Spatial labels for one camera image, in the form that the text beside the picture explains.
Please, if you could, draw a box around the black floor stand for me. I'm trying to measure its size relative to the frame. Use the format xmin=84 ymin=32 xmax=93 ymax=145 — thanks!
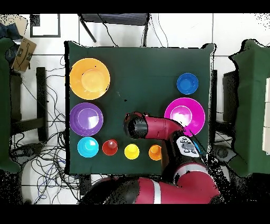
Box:
xmin=10 ymin=67 xmax=49 ymax=142

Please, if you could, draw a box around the large pink bowl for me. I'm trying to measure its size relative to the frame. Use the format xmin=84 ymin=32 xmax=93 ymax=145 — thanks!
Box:
xmin=163 ymin=97 xmax=206 ymax=137

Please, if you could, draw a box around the cardboard box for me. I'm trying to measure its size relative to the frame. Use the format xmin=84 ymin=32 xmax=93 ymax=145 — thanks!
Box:
xmin=12 ymin=37 xmax=37 ymax=72

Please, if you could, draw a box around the orange cup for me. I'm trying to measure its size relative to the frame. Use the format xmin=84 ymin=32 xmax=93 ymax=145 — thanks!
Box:
xmin=148 ymin=144 xmax=162 ymax=161

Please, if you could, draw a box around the small dark blue bowl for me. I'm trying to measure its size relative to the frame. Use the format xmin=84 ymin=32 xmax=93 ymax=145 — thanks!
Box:
xmin=176 ymin=72 xmax=199 ymax=95

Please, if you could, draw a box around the black square frame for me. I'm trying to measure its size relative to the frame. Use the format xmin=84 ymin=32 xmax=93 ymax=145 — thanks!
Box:
xmin=30 ymin=14 xmax=61 ymax=38

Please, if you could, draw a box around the yellow cup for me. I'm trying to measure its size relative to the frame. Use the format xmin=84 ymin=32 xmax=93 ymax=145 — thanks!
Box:
xmin=123 ymin=143 xmax=140 ymax=160

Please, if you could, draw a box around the black stand foot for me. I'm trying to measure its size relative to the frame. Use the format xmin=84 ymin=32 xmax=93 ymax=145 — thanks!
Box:
xmin=10 ymin=143 xmax=44 ymax=164
xmin=211 ymin=144 xmax=237 ymax=166

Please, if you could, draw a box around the red cup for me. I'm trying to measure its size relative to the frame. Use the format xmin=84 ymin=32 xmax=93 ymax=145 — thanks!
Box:
xmin=102 ymin=138 xmax=119 ymax=156

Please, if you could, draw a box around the blue cloth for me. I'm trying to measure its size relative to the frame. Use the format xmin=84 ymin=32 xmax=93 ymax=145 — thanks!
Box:
xmin=0 ymin=22 xmax=22 ymax=41

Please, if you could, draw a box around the black power strip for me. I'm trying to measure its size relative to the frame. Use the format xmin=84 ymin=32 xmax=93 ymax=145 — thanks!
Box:
xmin=79 ymin=174 xmax=92 ymax=195

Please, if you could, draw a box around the green covered side table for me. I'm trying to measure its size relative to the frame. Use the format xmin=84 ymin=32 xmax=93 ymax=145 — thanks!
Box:
xmin=0 ymin=37 xmax=22 ymax=174
xmin=228 ymin=39 xmax=270 ymax=177

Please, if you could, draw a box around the small cyan bowl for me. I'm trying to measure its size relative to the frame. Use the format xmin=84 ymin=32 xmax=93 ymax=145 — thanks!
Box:
xmin=77 ymin=136 xmax=99 ymax=158

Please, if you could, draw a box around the large yellow bowl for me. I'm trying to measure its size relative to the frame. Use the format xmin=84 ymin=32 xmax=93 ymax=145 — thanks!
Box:
xmin=69 ymin=58 xmax=111 ymax=100

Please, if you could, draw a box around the tangle of cables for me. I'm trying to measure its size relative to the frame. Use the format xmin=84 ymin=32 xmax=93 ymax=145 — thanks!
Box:
xmin=9 ymin=54 xmax=102 ymax=204

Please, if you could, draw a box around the black box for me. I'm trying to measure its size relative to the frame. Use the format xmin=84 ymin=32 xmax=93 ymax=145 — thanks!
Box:
xmin=222 ymin=70 xmax=239 ymax=123

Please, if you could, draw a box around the dark green tablecloth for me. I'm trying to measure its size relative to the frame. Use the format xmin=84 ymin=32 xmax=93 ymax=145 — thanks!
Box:
xmin=64 ymin=40 xmax=216 ymax=176

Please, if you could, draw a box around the purple bowl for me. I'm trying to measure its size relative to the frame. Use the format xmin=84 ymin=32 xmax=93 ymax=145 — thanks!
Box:
xmin=69 ymin=102 xmax=104 ymax=137

